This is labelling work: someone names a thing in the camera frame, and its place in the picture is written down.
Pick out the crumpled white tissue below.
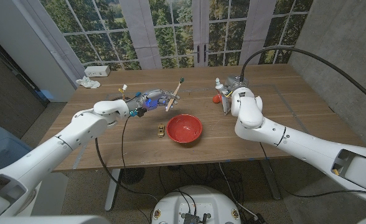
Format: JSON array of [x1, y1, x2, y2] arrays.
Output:
[[75, 75, 101, 89]]

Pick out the blue grey bin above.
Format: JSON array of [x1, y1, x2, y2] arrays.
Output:
[[0, 124, 34, 175]]

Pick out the white toothpaste tube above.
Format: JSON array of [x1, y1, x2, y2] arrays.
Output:
[[214, 77, 233, 116]]

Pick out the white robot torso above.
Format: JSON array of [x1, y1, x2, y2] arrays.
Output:
[[0, 214, 366, 224]]

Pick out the white floor cable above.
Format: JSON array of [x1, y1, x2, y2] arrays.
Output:
[[218, 162, 253, 219]]

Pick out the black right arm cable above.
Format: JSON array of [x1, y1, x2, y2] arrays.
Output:
[[239, 46, 366, 111]]

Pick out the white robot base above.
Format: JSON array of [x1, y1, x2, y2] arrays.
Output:
[[151, 185, 242, 224]]

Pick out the white power strip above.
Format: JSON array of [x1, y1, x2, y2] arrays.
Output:
[[84, 65, 111, 78]]

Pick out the black round floor fan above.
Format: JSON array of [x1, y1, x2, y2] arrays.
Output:
[[120, 167, 146, 186]]

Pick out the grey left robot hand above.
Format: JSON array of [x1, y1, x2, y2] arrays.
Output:
[[135, 88, 181, 113]]

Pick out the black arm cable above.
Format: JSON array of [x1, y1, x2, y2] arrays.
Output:
[[94, 114, 159, 203], [239, 46, 366, 111]]

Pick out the printed window backdrop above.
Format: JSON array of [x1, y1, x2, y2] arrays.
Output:
[[39, 0, 314, 71]]

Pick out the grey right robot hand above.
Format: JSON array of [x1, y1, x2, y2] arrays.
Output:
[[222, 74, 250, 94]]

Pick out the black floor cable tangle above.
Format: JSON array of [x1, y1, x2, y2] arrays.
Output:
[[157, 164, 243, 195]]

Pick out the red bowl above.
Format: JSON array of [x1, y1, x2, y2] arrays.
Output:
[[166, 113, 204, 144]]

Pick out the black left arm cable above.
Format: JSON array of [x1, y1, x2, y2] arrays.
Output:
[[94, 114, 159, 203]]

